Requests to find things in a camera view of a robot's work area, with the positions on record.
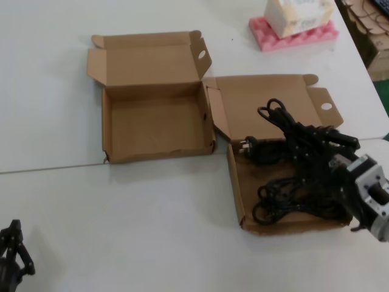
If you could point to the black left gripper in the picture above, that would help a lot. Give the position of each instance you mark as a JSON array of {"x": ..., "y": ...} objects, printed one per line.
[{"x": 7, "y": 273}]

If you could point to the white printed carton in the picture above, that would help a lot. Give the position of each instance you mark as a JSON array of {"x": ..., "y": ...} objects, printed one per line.
[{"x": 291, "y": 15}]

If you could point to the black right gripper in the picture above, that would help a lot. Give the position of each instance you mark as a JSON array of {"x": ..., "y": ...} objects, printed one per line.
[{"x": 345, "y": 182}]

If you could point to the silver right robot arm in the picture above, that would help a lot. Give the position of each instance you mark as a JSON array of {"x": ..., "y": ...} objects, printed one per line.
[{"x": 380, "y": 228}]

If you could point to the brown carton box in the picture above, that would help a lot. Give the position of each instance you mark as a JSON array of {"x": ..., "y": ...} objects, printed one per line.
[{"x": 378, "y": 57}]

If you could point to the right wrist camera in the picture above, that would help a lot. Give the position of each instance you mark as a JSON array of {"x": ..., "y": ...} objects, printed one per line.
[{"x": 372, "y": 185}]

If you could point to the cut cardboard sheets stack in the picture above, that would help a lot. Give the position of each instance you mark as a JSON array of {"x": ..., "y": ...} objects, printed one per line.
[{"x": 364, "y": 15}]

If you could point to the pink foam pad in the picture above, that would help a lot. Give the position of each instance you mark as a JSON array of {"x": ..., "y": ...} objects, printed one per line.
[{"x": 267, "y": 36}]

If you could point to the empty open cardboard box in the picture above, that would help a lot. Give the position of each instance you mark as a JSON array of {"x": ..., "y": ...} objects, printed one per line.
[{"x": 152, "y": 121}]

